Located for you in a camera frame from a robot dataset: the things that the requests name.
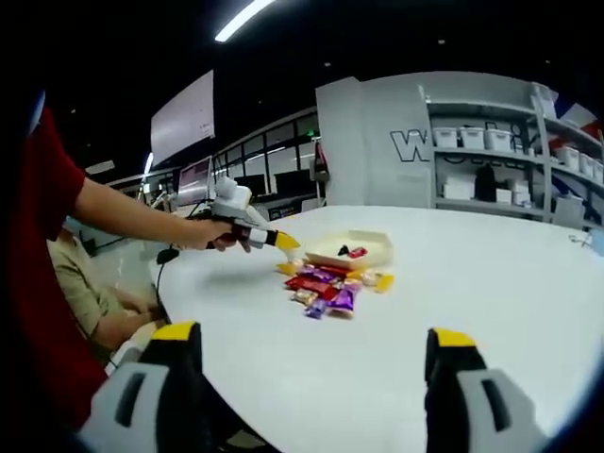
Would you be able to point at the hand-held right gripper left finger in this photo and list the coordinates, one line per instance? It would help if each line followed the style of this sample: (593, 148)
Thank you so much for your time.
(174, 377)

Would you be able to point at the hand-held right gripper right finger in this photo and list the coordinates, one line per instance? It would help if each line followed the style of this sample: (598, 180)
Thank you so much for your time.
(448, 377)

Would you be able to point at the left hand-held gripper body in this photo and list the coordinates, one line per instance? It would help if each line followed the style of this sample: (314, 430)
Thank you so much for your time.
(236, 198)

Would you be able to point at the beige hexagonal container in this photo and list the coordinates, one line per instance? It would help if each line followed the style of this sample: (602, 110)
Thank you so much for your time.
(325, 247)

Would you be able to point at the small black food packet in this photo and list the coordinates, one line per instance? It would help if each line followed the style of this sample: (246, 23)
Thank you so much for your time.
(343, 249)

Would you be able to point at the pile of food snacks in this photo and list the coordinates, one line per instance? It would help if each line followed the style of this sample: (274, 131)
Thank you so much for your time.
(330, 292)

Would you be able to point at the small red food packet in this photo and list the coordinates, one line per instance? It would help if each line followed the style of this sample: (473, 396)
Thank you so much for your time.
(358, 252)

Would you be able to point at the person's left hand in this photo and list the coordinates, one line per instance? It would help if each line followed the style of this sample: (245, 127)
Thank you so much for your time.
(207, 233)

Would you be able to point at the black monitor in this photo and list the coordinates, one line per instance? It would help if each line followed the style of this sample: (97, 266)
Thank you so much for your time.
(293, 183)
(249, 184)

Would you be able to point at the monitor with pink screen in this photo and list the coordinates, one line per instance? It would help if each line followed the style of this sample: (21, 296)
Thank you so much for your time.
(194, 181)

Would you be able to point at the red hanging garment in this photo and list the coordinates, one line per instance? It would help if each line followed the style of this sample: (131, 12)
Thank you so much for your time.
(321, 162)

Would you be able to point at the hanging white screen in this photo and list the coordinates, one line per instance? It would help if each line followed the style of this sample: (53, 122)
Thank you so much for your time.
(184, 122)

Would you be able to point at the white lettered partition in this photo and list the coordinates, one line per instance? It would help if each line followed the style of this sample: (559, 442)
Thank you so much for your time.
(363, 156)

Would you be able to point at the white ceiling panel light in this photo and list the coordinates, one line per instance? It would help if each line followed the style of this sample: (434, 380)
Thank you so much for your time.
(100, 167)

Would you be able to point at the grey shelving unit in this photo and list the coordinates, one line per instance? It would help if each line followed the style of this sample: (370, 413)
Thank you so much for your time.
(472, 203)

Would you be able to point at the ceiling light strip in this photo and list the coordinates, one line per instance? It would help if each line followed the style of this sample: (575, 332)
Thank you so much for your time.
(243, 20)

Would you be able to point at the white cardboard box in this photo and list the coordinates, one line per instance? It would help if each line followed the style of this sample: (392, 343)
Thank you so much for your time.
(458, 189)

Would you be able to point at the operator in red shirt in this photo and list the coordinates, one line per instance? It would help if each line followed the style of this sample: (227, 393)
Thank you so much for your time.
(42, 236)

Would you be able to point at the black bag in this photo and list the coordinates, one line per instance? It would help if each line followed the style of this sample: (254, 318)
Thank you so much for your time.
(484, 186)

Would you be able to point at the grey chair backrest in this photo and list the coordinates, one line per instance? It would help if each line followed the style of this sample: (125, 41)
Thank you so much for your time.
(568, 212)

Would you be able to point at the row of white storage bins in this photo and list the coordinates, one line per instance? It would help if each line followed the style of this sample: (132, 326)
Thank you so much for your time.
(472, 138)

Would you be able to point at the red white blue flag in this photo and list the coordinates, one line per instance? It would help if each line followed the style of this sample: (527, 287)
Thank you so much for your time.
(578, 118)

